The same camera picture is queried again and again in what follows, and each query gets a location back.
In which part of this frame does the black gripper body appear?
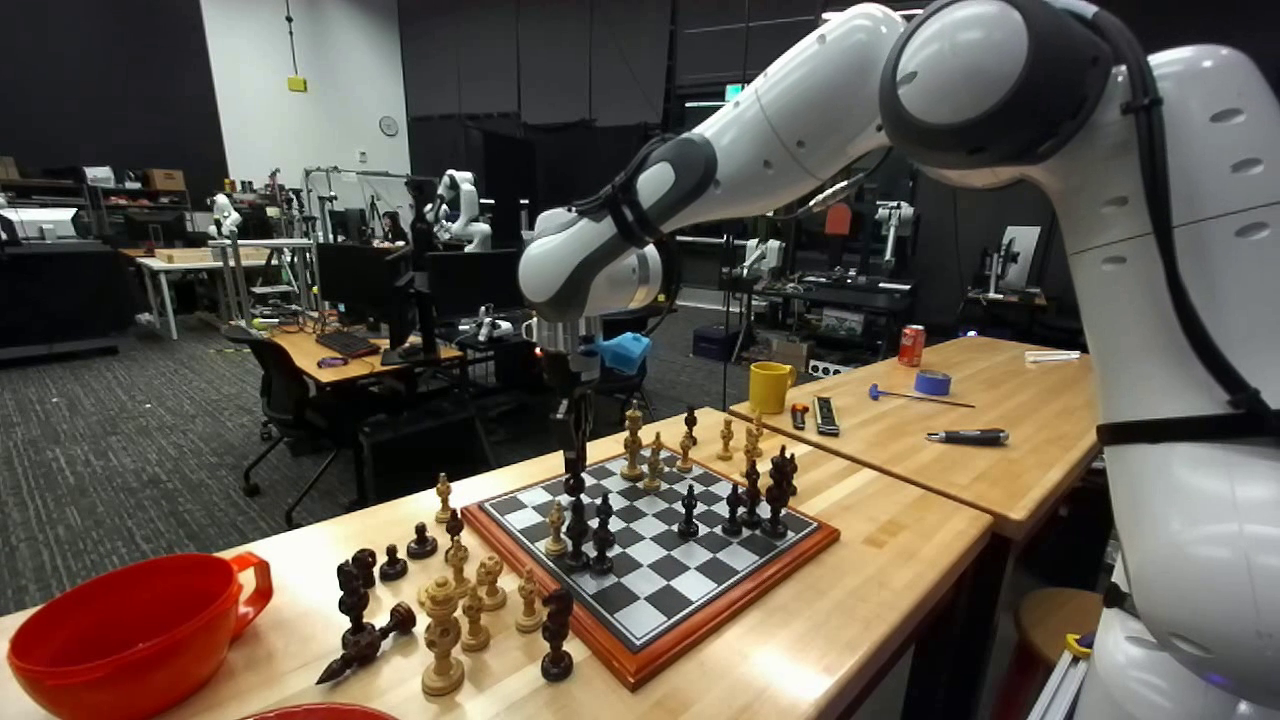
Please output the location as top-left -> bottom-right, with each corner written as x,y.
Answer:
537,313 -> 608,441

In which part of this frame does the tall light chess king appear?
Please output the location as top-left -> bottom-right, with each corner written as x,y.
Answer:
616,396 -> 651,489

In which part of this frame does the tall black chess piece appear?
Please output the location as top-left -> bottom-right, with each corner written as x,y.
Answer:
762,462 -> 799,542
332,542 -> 383,668

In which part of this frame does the dark office chair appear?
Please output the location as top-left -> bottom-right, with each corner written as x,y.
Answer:
358,335 -> 497,506

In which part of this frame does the wooden framed chessboard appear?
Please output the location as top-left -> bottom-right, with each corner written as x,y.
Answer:
462,402 -> 846,693

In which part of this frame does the yellow cup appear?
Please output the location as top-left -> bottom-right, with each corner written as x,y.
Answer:
743,354 -> 799,421

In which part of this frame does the black computer monitor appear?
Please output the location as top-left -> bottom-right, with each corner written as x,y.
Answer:
315,241 -> 448,340

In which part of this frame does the black keyboard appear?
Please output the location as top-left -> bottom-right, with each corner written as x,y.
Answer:
314,327 -> 383,364

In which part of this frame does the wooden office desk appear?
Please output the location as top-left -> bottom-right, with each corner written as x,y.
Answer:
264,319 -> 472,396

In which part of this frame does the black office chair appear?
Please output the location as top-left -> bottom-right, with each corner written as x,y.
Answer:
219,327 -> 361,527

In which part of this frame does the red can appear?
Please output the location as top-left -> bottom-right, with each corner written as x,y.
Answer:
896,319 -> 932,370

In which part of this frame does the red plate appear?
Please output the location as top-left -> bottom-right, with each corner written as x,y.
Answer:
245,699 -> 401,720

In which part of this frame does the black marker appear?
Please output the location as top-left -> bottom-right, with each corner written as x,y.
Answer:
926,424 -> 1016,453

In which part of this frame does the white leg table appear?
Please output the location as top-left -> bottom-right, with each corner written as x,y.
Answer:
122,241 -> 326,343

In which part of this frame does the black low cabinet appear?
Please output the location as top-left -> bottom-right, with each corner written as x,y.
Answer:
0,236 -> 141,354

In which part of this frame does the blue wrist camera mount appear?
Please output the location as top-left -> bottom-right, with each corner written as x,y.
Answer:
597,327 -> 658,383

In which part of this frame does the blue handled tool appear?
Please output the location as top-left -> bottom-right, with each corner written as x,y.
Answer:
863,378 -> 980,413

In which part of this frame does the red bowl with handle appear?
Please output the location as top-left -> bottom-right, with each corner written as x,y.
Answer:
4,548 -> 279,720

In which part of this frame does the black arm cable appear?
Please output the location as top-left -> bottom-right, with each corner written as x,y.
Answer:
1090,0 -> 1280,453

